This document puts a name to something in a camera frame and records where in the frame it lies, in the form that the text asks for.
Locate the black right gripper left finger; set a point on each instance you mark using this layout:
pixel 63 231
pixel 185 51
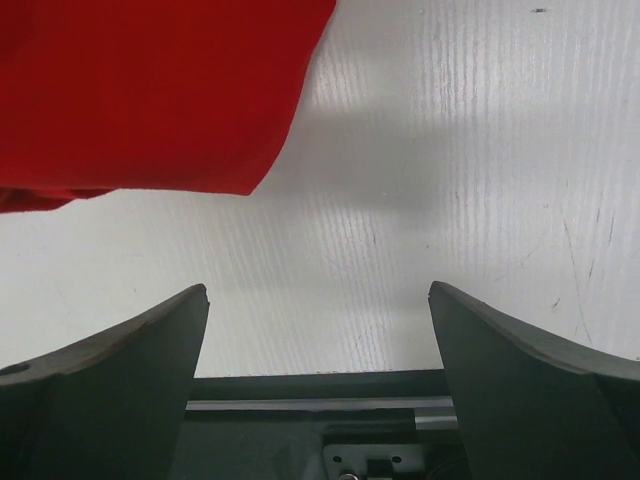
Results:
pixel 109 406

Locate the red t shirt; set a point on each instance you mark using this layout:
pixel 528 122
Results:
pixel 98 96

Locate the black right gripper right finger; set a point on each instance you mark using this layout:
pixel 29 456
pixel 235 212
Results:
pixel 531 404

